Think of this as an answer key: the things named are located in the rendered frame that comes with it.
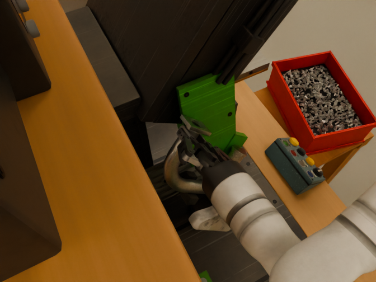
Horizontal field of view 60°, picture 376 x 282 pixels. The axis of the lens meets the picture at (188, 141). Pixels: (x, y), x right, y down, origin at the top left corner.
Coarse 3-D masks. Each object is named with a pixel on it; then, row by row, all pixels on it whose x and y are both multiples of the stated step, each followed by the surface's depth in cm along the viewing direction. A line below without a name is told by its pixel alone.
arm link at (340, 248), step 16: (336, 224) 39; (352, 224) 38; (304, 240) 40; (320, 240) 39; (336, 240) 38; (352, 240) 37; (368, 240) 36; (288, 256) 39; (304, 256) 38; (320, 256) 37; (336, 256) 37; (352, 256) 36; (368, 256) 36; (272, 272) 39; (288, 272) 37; (304, 272) 37; (320, 272) 36; (336, 272) 36; (352, 272) 36; (368, 272) 38
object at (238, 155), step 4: (232, 148) 71; (236, 148) 71; (240, 148) 73; (232, 152) 72; (236, 152) 71; (240, 152) 70; (244, 152) 72; (232, 156) 71; (236, 156) 71; (240, 156) 71; (244, 156) 71; (236, 160) 71; (240, 160) 72
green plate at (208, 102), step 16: (208, 80) 58; (192, 96) 59; (208, 96) 61; (224, 96) 63; (192, 112) 62; (208, 112) 63; (224, 112) 66; (208, 128) 66; (224, 128) 68; (192, 144) 67; (224, 144) 72
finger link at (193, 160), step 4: (184, 152) 52; (184, 156) 52; (188, 156) 52; (192, 156) 53; (184, 160) 52; (188, 160) 52; (192, 160) 52; (196, 160) 52; (196, 164) 53; (200, 164) 53; (200, 168) 53
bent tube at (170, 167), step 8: (184, 120) 59; (192, 120) 62; (192, 128) 58; (200, 128) 60; (176, 144) 62; (168, 152) 63; (176, 152) 62; (168, 160) 63; (176, 160) 62; (168, 168) 63; (176, 168) 64; (168, 176) 65; (176, 176) 65; (168, 184) 67; (176, 184) 67; (184, 184) 69; (192, 184) 70; (200, 184) 72; (184, 192) 70; (192, 192) 71; (200, 192) 73
